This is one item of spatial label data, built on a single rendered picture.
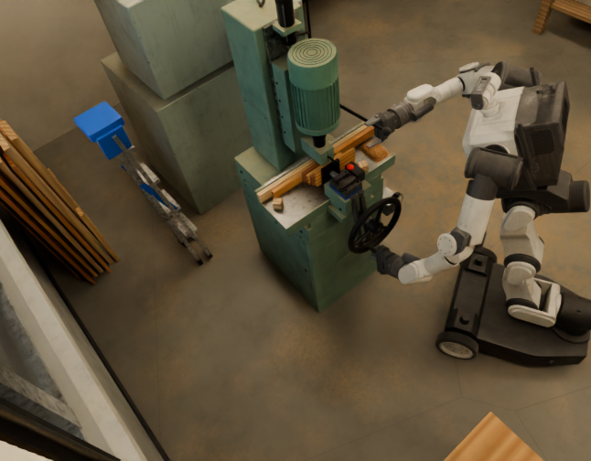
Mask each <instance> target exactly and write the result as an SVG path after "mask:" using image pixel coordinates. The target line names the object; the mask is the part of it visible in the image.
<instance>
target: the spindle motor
mask: <svg viewBox="0 0 591 461"><path fill-rule="evenodd" d="M287 66H288V72H289V79H290V86H291V92H292V100H293V106H294V114H295V125H296V127H297V129H298V130H299V131H300V132H302V133H303V134H307V135H312V136H320V135H325V134H329V133H331V132H333V131H334V130H335V129H336V128H337V127H338V125H339V123H340V108H339V82H338V51H337V49H336V47H335V46H334V45H333V44H332V43H331V42H330V41H328V40H325V39H323V38H308V39H304V40H301V41H299V42H297V43H295V44H294V45H293V46H292V47H291V48H290V49H289V51H288V53H287Z"/></svg>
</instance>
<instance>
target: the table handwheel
mask: <svg viewBox="0 0 591 461"><path fill-rule="evenodd" d="M387 204H393V205H394V213H393V215H392V219H391V220H390V222H389V224H388V225H387V226H383V223H382V222H381V221H380V217H381V213H382V210H383V208H384V206H385V205H387ZM377 209H378V213H377V216H376V218H372V217H371V214H373V213H374V212H375V211H376V210H377ZM401 210H402V205H401V202H400V200H399V199H397V198H395V197H388V198H383V199H380V200H379V201H377V202H375V203H374V204H372V205H371V206H370V207H369V208H368V209H366V210H365V211H364V212H363V213H362V214H361V211H360V212H359V216H360V217H359V218H358V220H357V221H356V222H355V224H354V226H353V227H352V229H351V231H350V233H349V238H348V247H349V250H350V251H351V252H353V253H356V254H361V253H365V252H367V251H369V250H370V249H369V247H370V246H372V247H376V246H377V245H378V244H379V243H381V242H382V241H383V240H384V239H385V238H386V237H387V236H388V234H389V233H390V232H391V231H392V229H393V228H394V226H395V224H396V223H397V221H398V219H399V217H400V214H401ZM363 223H366V224H367V227H366V228H367V230H366V231H365V232H364V233H363V234H362V235H361V236H360V237H359V238H358V239H357V240H355V238H356V236H357V234H358V232H359V230H360V228H361V226H362V225H363ZM382 229H383V232H382V233H381V234H380V235H379V236H378V237H377V238H376V239H374V240H373V241H371V242H370V243H368V244H367V245H365V246H362V247H355V246H356V245H357V244H358V243H360V242H361V241H362V240H363V239H364V238H365V237H366V236H368V235H369V234H370V233H372V234H378V233H380V232H381V230H382Z"/></svg>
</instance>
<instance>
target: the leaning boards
mask: <svg viewBox="0 0 591 461"><path fill-rule="evenodd" d="M0 130H1V132H2V133H3V135H4V136H5V138H6V139H5V138H4V137H3V136H2V134H1V133H0V204H1V205H2V206H3V207H4V208H5V209H6V210H7V211H8V212H9V213H10V214H12V215H13V216H14V217H15V218H16V219H17V220H18V221H19V222H20V223H21V224H22V225H23V226H24V227H25V228H26V229H27V230H28V231H29V232H30V233H32V234H33V235H34V236H35V237H36V238H37V239H38V240H39V241H40V242H41V243H42V244H43V245H44V246H45V247H46V248H47V249H48V250H49V251H50V252H52V253H53V254H54V255H55V256H56V257H57V258H58V259H59V260H60V261H61V262H62V263H63V264H64V265H65V266H66V267H67V268H68V269H69V270H70V271H72V272H73V273H74V274H75V275H76V276H77V277H78V278H79V279H80V280H81V281H82V282H83V280H82V279H81V277H80V275H79V273H78V272H77V270H78V271H79V272H80V273H81V274H82V275H83V276H84V277H85V278H86V279H87V280H88V281H89V282H90V283H92V284H93V285H95V284H96V283H95V282H94V280H93V279H92V278H91V276H90V274H89V273H88V272H87V270H89V271H90V272H91V273H92V274H93V275H94V276H95V277H96V276H98V274H97V273H96V272H95V271H94V269H93V268H92V266H91V264H92V265H93V266H94V267H95V268H96V269H97V271H98V272H99V273H103V272H104V270H103V269H102V267H101V266H100V265H99V264H98V262H99V263H100V264H101V265H102V266H103V267H104V268H105V269H106V270H107V271H108V272H109V273H111V272H112V270H111V269H110V268H109V266H108V265H107V264H106V262H105V261H104V259H105V260H106V261H107V262H108V263H109V264H110V265H111V264H112V263H114V261H113V259H112V257H113V258H114V259H115V260H116V261H117V262H119V261H120V258H119V257H118V256H117V254H116V253H115V252H114V250H113V249H112V248H111V246H110V245H109V244H108V243H107V241H106V240H105V239H104V238H103V235H102V234H101V232H100V231H99V230H98V228H97V227H96V226H95V224H94V223H93V222H92V221H91V219H90V218H89V217H88V216H87V214H86V213H85V212H84V211H83V210H82V209H81V207H80V206H79V205H78V204H77V202H76V201H75V200H74V199H73V197H72V196H71V195H70V193H69V192H68V191H67V190H66V188H64V187H63V186H62V184H61V183H60V182H59V180H58V179H57V178H56V177H55V175H54V174H53V173H52V172H51V170H50V169H49V168H48V169H47V168H46V167H45V166H44V165H43V164H42V163H41V162H40V160H39V159H38V158H37V157H36V156H35V154H34V153H33V152H32V151H31V150H30V149H29V148H28V146H27V145H26V144H25V143H24V142H23V140H22V139H21V138H20V137H19V136H18V135H17V133H16V132H15V131H14V130H13V129H12V128H11V126H10V125H9V124H8V123H7V122H6V121H5V120H3V121H2V120H1V119H0ZM79 219H81V220H82V221H83V222H84V223H85V224H86V226H87V227H88V228H89V229H90V230H91V231H92V232H93V234H94V235H95V236H96V237H97V238H98V239H99V241H100V242H101V243H102V244H103V246H104V247H105V248H106V249H107V251H108V252H109V253H110V254H111V255H112V257H111V256H110V255H109V253H108V252H107V251H106V250H105V249H104V248H103V246H102V245H101V244H100V243H99V242H98V241H97V240H96V239H95V238H94V236H93V235H92V234H91V233H90V232H89V231H88V230H87V229H86V227H85V226H84V225H83V224H82V223H81V222H80V221H79ZM99 254H100V255H101V256H102V257H103V258H104V259H103V258H102V257H101V256H100V255H99ZM93 256H94V257H95V258H96V259H97V261H98V262H97V261H96V259H95V258H94V257H93ZM89 262H90V263H89ZM75 268H76V269H77V270H76V269H75ZM85 268H86V269H87V270H86V269H85Z"/></svg>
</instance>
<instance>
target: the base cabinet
mask: <svg viewBox="0 0 591 461"><path fill-rule="evenodd" d="M238 174H239V177H240V181H241V183H242V189H243V192H244V196H245V198H246V202H247V205H248V209H249V211H250V214H251V218H252V221H253V226H254V230H255V233H256V237H257V240H258V242H259V246H260V249H261V250H262V251H263V253H264V254H265V255H266V256H267V257H268V258H269V259H270V260H271V261H272V263H273V264H274V265H275V266H276V267H277V268H278V269H279V270H280V271H281V273H282V274H283V275H284V276H285V277H286V278H287V279H288V280H289V282H290V283H291V284H292V285H293V286H294V287H295V288H296V289H297V290H298V292H299V293H300V294H301V295H302V296H303V297H304V298H305V299H306V300H307V302H308V303H309V304H310V305H312V306H313V307H314V308H315V309H316V311H317V312H318V313H319V314H320V313H321V312H322V311H324V310H325V309H326V308H327V307H329V306H330V305H332V304H333V303H334V302H336V301H337V300H338V299H340V298H341V297H342V296H343V295H344V294H346V293H347V292H348V291H349V290H351V289H352V288H353V287H355V286H356V285H357V284H359V283H360V282H361V281H363V280H364V279H365V278H367V277H368V276H369V275H371V274H372V273H374V272H375V271H376V270H377V262H376V261H375V260H374V259H372V258H371V254H372V252H371V251H367V252H365V253H361V254H356V253H353V252H351V251H350V250H349V247H348V238H349V233H350V231H351V229H352V227H353V226H354V219H353V217H351V218H350V219H349V220H347V221H345V222H344V223H341V222H340V221H338V222H337V223H335V224H334V225H332V226H331V227H330V228H328V229H327V230H325V231H323V232H322V233H321V234H319V235H318V236H316V238H315V239H313V240H312V241H308V240H307V239H306V238H305V237H304V236H303V235H302V234H301V233H300V232H299V231H297V232H295V233H294V234H292V235H291V236H289V237H287V236H286V235H285V234H284V233H283V232H282V231H281V230H280V229H279V228H278V227H277V226H276V225H275V224H274V223H273V222H272V221H271V220H270V219H269V218H268V217H267V216H266V215H265V214H264V213H263V212H262V211H261V210H260V209H259V206H258V202H257V199H256V196H255V192H254V191H255V190H256V188H255V187H254V186H253V185H252V184H251V183H250V182H249V181H248V180H247V179H246V178H245V177H244V176H243V175H242V174H241V173H240V172H239V171H238ZM382 194H383V190H382V191H381V192H380V193H378V194H377V195H375V196H374V201H373V202H372V203H371V204H370V205H369V206H367V209H368V208H369V207H370V206H371V205H372V204H374V203H375V202H377V201H379V200H380V199H382Z"/></svg>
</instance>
